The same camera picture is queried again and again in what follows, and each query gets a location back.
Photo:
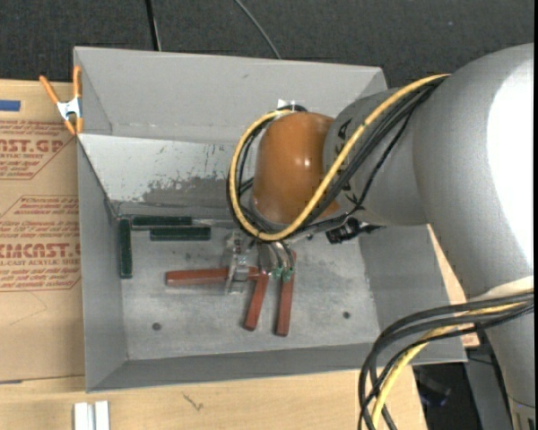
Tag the grey metal bin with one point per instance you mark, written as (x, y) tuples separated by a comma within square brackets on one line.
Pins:
[(215, 320)]

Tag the brown cardboard board, red print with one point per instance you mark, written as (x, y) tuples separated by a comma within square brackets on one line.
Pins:
[(36, 312)]

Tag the dark green flat block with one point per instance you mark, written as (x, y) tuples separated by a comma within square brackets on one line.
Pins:
[(125, 249), (180, 234)]

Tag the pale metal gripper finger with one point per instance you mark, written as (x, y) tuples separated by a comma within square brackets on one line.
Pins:
[(241, 270), (238, 245)]

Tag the red-brown flat block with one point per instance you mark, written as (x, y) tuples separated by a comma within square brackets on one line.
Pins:
[(255, 305), (284, 307), (195, 277)]

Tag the black cylinder on white bracket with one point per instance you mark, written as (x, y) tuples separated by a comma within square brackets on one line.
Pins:
[(343, 231)]

